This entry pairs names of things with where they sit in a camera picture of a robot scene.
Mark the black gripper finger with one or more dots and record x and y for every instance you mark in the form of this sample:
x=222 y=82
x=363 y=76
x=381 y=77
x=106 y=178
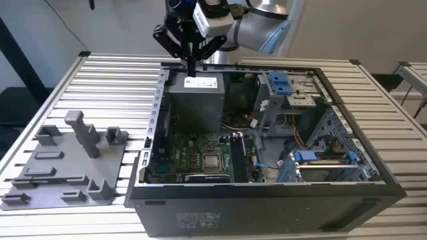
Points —
x=214 y=46
x=167 y=41

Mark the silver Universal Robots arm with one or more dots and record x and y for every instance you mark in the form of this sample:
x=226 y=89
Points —
x=254 y=27

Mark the blue drive bay latch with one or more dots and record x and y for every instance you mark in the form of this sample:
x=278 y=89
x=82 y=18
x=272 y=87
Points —
x=278 y=82

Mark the grey power supply unit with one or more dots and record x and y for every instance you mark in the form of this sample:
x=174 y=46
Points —
x=194 y=110

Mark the black hanging tool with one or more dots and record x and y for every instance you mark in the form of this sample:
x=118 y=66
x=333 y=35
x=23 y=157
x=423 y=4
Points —
x=91 y=4

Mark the white plastic connector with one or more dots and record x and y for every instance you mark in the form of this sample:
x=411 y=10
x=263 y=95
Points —
x=263 y=105

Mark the grey metal drive cage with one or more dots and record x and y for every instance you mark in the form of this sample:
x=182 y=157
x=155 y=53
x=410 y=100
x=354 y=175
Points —
x=271 y=110

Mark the green motherboard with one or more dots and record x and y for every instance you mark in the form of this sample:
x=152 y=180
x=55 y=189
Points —
x=187 y=150

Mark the silver topped CPU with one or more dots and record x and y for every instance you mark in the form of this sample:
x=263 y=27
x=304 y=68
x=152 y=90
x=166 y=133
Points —
x=212 y=162

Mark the black low furniture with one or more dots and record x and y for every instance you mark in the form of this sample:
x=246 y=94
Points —
x=20 y=107

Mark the hard disk in blue carrier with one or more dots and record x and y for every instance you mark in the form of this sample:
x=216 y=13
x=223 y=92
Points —
x=307 y=156

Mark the black graphics card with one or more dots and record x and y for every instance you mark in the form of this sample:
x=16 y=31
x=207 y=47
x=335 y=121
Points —
x=207 y=178

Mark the grey plastic parts rack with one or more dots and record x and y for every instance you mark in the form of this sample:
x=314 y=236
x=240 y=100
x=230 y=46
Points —
x=83 y=175

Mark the silver slatted side table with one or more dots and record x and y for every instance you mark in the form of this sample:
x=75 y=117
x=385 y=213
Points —
x=414 y=75

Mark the black open PC case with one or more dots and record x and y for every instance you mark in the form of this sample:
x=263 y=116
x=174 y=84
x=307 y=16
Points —
x=234 y=212

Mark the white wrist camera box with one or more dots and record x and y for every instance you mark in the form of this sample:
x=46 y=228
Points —
x=214 y=25

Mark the black slanted stand post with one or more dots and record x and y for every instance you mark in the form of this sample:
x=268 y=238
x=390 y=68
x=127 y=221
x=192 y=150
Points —
x=20 y=57

